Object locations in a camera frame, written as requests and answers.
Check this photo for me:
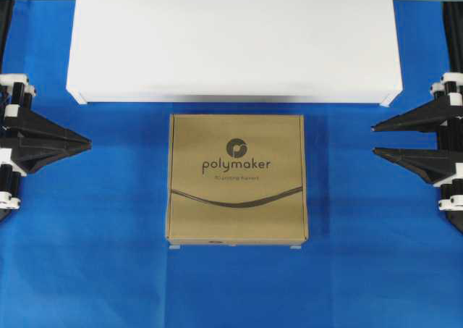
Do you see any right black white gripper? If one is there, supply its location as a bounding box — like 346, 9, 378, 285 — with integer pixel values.
371, 72, 462, 211

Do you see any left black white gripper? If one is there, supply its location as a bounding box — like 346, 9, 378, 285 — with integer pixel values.
1, 74, 91, 210

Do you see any brown polymaker cardboard box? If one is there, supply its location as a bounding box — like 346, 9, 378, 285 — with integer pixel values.
165, 114, 310, 246

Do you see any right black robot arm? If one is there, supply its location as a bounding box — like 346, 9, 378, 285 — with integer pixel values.
372, 1, 462, 214

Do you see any white rectangular stand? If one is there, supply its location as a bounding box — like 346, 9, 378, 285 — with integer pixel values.
67, 0, 402, 106

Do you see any blue table cloth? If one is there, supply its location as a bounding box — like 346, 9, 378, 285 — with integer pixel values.
1, 1, 462, 327

